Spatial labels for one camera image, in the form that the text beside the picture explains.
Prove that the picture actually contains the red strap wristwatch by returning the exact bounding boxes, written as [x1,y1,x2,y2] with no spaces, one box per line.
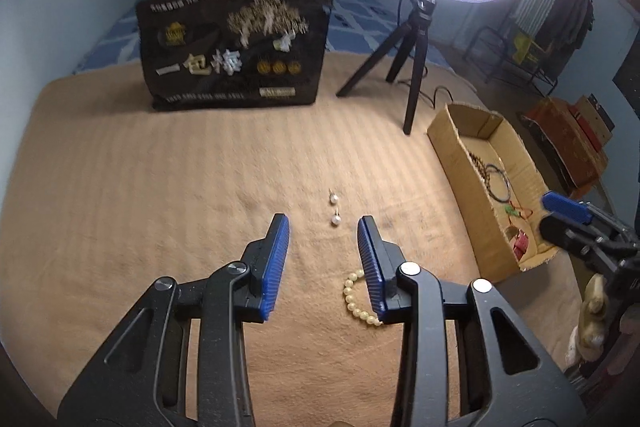
[504,225,529,261]

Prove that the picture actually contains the green jade red cord pendant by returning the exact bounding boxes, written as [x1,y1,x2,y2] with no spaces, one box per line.
[503,200,534,225]

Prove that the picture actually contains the blue bangle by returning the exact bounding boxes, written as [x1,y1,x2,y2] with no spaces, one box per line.
[485,164,512,204]

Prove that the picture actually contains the brown wooden bead necklace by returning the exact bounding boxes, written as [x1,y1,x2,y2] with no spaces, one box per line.
[466,150,494,195]

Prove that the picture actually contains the pale green bead bracelet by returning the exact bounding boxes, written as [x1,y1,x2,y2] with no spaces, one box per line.
[342,269,384,327]

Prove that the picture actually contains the pearl earring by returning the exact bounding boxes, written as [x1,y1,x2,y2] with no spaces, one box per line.
[329,191,340,206]
[331,208,342,227]

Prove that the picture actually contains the right hand white glove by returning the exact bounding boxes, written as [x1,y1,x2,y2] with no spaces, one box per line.
[565,274,608,366]

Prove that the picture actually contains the orange brown box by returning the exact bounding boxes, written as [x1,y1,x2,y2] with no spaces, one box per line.
[518,98,608,199]

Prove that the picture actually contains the cardboard box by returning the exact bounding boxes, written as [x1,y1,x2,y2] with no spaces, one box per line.
[427,103,559,283]

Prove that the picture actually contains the tan blanket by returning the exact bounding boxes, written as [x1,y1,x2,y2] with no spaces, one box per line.
[0,50,576,427]

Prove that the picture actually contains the yellow box on rack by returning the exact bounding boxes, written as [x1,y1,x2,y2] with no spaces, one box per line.
[511,30,546,65]

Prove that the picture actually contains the black clothes rack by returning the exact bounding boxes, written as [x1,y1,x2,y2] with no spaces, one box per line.
[463,0,594,96]

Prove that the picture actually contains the hanging dark clothes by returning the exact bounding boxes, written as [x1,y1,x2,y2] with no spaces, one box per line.
[535,0,594,80]

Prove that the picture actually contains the black tripod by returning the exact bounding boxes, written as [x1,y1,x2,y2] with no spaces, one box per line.
[336,0,436,135]

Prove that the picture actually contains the blue patterned bed sheet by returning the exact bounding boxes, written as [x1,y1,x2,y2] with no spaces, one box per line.
[71,0,452,76]

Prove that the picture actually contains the black snack bag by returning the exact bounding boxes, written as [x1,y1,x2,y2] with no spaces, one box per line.
[136,0,333,112]

